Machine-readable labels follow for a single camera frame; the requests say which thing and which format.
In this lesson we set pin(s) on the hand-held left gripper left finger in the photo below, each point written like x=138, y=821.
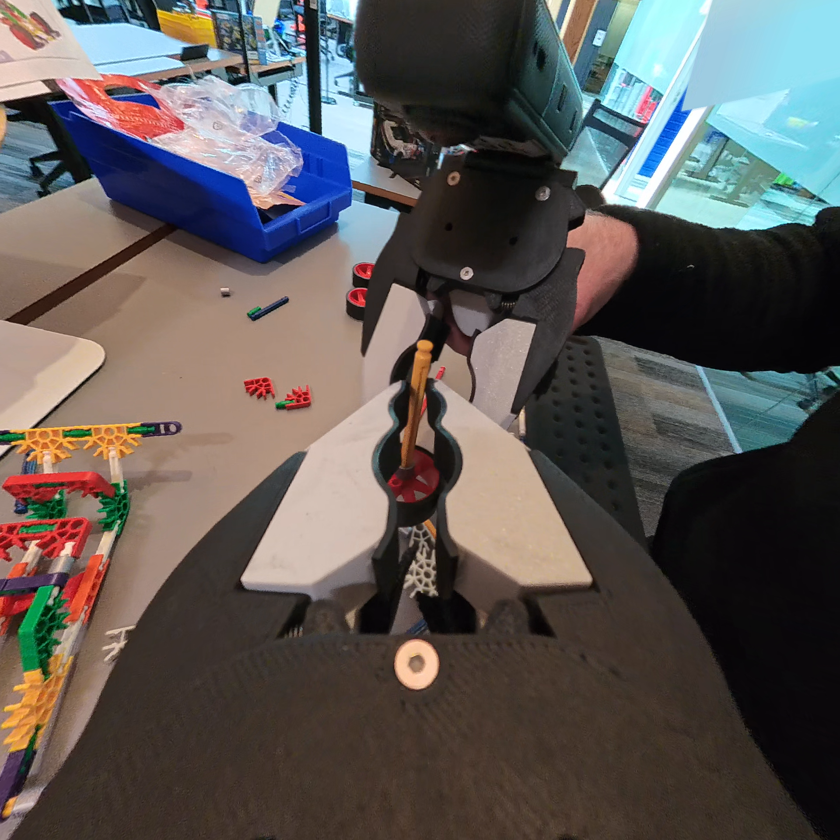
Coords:
x=315, y=525

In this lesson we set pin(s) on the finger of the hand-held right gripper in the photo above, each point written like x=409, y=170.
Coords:
x=397, y=321
x=508, y=361

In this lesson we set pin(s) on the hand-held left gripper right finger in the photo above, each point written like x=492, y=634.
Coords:
x=518, y=525

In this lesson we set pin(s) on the purple connector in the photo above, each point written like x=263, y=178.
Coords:
x=164, y=429

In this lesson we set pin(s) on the green fan connector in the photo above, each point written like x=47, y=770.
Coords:
x=115, y=508

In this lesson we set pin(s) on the white rod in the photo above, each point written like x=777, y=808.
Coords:
x=116, y=467

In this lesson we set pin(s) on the red and green toy model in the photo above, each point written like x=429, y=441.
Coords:
x=59, y=485

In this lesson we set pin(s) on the person's right forearm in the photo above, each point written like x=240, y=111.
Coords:
x=722, y=289

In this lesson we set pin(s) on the person's right hand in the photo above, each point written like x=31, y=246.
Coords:
x=607, y=262

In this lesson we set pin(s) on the black perforated panel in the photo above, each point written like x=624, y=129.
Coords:
x=577, y=426

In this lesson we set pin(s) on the white snowflake connector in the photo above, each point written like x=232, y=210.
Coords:
x=421, y=571

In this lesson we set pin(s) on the black toy set box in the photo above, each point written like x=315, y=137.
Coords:
x=394, y=141

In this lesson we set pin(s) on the short blue rod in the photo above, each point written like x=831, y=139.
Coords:
x=269, y=308

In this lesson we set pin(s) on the black office chair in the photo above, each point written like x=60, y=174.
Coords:
x=610, y=138

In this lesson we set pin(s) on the light grey wedge connector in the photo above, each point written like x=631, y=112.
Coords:
x=118, y=642

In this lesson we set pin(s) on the black pole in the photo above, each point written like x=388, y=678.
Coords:
x=313, y=65

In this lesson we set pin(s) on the blue storage bin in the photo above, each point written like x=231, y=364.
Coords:
x=197, y=197

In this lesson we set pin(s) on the clear plastic bag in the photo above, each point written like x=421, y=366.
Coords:
x=229, y=124

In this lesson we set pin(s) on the white document stand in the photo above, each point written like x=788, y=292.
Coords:
x=39, y=374

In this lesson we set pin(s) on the red orange printed packet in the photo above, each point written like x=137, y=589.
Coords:
x=124, y=111

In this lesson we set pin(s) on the instruction sheet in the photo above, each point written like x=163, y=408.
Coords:
x=33, y=39

